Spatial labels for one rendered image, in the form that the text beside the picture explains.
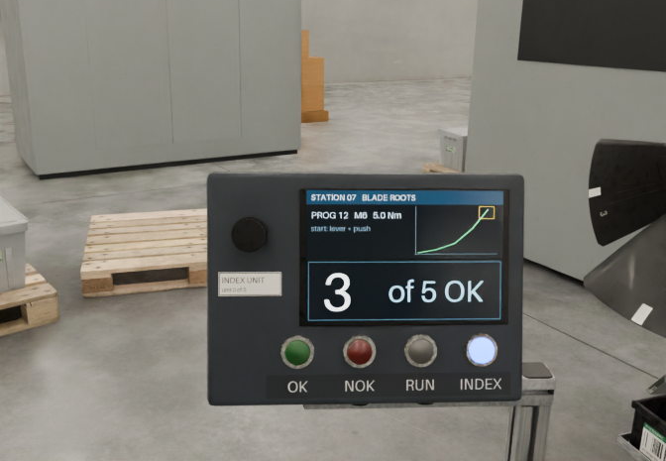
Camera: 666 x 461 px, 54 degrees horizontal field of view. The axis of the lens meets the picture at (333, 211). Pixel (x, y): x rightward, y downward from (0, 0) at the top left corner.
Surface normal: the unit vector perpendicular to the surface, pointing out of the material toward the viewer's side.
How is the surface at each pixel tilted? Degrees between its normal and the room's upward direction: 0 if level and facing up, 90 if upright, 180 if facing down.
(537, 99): 90
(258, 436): 0
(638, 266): 52
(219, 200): 75
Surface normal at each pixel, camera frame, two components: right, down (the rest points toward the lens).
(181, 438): 0.03, -0.96
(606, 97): -0.84, 0.14
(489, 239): 0.07, 0.02
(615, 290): -0.58, -0.46
